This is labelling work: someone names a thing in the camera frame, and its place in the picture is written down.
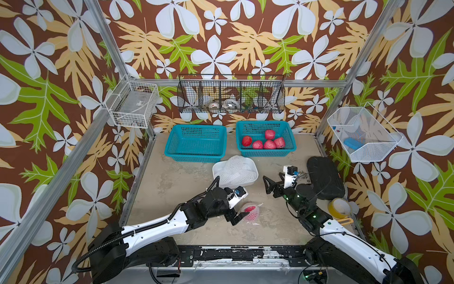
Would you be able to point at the black wire wall basket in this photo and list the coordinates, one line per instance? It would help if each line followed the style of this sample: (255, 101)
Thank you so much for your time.
(255, 93)

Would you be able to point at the left teal plastic basket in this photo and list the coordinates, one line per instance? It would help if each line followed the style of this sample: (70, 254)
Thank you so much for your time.
(197, 143)

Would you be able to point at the red apple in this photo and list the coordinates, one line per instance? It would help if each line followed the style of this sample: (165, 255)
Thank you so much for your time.
(247, 141)
(257, 145)

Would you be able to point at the right teal plastic basket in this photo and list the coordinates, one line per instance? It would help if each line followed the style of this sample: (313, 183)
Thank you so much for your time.
(257, 131)

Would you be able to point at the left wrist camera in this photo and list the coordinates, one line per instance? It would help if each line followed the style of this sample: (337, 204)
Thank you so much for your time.
(237, 196)

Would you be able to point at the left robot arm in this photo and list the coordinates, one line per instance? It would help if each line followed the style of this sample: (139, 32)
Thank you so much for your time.
(117, 248)

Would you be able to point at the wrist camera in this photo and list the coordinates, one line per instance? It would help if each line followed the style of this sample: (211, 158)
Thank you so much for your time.
(237, 196)
(291, 174)

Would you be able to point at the black case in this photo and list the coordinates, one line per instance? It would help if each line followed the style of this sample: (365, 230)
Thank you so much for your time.
(325, 178)

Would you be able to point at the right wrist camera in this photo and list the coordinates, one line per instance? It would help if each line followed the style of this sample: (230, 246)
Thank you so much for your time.
(291, 174)

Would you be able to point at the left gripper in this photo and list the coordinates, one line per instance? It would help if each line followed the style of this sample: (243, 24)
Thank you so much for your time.
(229, 215)

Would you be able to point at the tape roll in wire basket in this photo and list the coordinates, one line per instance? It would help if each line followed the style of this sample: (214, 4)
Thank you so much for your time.
(212, 106)

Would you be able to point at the white wire basket right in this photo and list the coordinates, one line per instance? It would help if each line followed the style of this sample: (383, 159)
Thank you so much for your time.
(367, 125)

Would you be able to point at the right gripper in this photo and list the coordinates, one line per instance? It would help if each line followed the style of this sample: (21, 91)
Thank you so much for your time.
(271, 181)

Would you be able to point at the silver object in wire basket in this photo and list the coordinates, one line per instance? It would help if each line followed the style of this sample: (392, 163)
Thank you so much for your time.
(231, 104)

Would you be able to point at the white wire basket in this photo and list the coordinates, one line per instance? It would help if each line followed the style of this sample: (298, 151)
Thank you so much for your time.
(367, 125)
(131, 103)

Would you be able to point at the white plastic tub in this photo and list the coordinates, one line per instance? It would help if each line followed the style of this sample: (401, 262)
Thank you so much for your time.
(219, 167)

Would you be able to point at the white wire basket left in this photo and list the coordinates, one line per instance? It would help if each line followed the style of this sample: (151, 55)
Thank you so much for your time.
(131, 103)

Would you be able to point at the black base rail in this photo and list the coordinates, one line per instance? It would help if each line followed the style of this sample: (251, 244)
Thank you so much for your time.
(248, 257)

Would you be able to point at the yellow utility knife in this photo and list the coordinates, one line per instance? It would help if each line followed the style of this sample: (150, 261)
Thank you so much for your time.
(345, 221)

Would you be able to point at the white foam net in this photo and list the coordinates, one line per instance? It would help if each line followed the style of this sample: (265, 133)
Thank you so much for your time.
(237, 163)
(251, 217)
(229, 179)

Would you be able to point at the teal plastic basket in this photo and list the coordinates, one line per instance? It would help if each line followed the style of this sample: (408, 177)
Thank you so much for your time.
(257, 131)
(197, 143)

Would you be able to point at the blue object in basket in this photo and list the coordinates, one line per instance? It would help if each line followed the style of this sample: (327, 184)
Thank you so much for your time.
(353, 143)

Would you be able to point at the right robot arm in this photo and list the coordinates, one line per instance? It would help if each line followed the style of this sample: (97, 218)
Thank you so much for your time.
(335, 246)

